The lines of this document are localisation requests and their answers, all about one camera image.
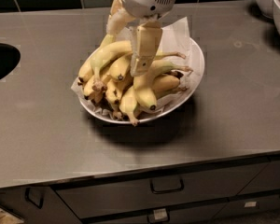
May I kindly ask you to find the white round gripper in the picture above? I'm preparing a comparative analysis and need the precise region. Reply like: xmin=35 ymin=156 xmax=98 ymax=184
xmin=106 ymin=0 xmax=176 ymax=77

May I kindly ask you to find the yellow banana front curved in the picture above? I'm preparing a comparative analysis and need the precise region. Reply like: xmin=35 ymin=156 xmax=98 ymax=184
xmin=133 ymin=60 xmax=192 ymax=110

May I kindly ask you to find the white oval bowl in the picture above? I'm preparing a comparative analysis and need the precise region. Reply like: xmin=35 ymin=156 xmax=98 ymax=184
xmin=71 ymin=26 xmax=204 ymax=124

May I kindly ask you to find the white bowl top right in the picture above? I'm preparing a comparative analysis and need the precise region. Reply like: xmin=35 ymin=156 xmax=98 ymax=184
xmin=252 ymin=0 xmax=275 ymax=20

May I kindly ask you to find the white paper liner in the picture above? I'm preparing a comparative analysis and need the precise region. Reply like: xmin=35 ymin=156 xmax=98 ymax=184
xmin=71 ymin=17 xmax=204 ymax=124

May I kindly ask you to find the round sink opening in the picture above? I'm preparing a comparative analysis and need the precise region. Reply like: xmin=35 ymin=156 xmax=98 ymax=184
xmin=0 ymin=43 xmax=21 ymax=80

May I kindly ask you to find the upper grey drawer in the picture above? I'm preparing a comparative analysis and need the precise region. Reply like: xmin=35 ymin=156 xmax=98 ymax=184
xmin=52 ymin=157 xmax=269 ymax=223

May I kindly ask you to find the grey drawer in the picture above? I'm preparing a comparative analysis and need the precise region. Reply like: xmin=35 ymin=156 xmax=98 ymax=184
xmin=52 ymin=157 xmax=269 ymax=223
xmin=81 ymin=198 xmax=228 ymax=224
xmin=239 ymin=153 xmax=280 ymax=195

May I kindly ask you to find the lower grey drawer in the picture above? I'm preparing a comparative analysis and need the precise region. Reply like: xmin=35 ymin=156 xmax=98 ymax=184
xmin=81 ymin=198 xmax=228 ymax=224

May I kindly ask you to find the right grey drawer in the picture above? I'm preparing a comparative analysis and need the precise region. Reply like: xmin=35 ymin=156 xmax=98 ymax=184
xmin=239 ymin=153 xmax=280 ymax=195

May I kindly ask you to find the black upper drawer handle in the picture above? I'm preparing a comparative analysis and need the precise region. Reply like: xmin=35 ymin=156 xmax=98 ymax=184
xmin=150 ymin=176 xmax=184 ymax=194

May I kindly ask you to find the black cabinet handle left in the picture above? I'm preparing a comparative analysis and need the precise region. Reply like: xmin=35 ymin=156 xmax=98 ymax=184
xmin=24 ymin=188 xmax=44 ymax=209

